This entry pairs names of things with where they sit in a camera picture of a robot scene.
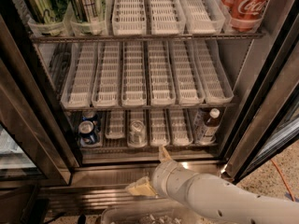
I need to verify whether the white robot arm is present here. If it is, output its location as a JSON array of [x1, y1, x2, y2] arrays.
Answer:
[[126, 147, 299, 224]]

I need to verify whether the red coca-cola can front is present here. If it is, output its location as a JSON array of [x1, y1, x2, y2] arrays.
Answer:
[[231, 0, 267, 32]]

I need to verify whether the stainless steel fridge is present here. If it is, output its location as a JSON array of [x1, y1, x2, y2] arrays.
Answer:
[[0, 0, 299, 217]]

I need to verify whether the orange cable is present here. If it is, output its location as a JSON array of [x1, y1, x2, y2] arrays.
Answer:
[[270, 159, 297, 203]]

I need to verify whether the blue pepsi can front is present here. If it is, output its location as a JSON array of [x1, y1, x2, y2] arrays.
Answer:
[[78, 120, 98, 145]]

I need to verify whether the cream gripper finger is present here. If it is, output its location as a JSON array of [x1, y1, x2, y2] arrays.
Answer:
[[125, 176, 157, 197], [159, 146, 172, 162]]

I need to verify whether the clear tray shelf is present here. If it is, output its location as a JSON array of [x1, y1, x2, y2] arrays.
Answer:
[[192, 40, 234, 105], [169, 109, 193, 147], [61, 43, 97, 109], [169, 41, 204, 105], [112, 0, 147, 35], [179, 0, 225, 35], [147, 41, 176, 105], [149, 109, 170, 147], [121, 41, 147, 106], [92, 42, 121, 107], [128, 110, 148, 147], [148, 0, 186, 35], [105, 110, 125, 139]]

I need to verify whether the blue pepsi can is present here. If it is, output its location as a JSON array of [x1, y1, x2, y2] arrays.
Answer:
[[82, 111, 101, 129], [78, 120, 98, 145]]

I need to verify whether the top wire shelf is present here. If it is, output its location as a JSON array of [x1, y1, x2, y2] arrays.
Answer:
[[30, 32, 266, 44]]

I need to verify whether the silver 7up can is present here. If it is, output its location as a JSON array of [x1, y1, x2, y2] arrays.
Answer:
[[129, 120, 146, 145]]

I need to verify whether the middle wire shelf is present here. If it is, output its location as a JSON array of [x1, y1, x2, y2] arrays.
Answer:
[[63, 103, 236, 112]]

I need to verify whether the green can left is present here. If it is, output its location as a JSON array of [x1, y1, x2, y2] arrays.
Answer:
[[25, 0, 67, 36]]

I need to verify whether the brown drink bottle white cap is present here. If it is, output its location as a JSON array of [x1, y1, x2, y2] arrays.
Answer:
[[197, 108, 221, 145]]

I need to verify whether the green silver can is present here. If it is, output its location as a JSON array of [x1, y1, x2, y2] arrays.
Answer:
[[71, 0, 106, 35]]

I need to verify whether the glass fridge door right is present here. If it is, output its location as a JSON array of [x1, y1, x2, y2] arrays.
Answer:
[[215, 0, 299, 182]]

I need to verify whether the wire shelf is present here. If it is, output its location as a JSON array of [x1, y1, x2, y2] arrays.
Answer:
[[63, 103, 236, 112], [30, 32, 266, 44]]

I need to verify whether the blue pepsi can rear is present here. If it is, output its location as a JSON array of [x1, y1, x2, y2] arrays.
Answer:
[[82, 111, 101, 129]]

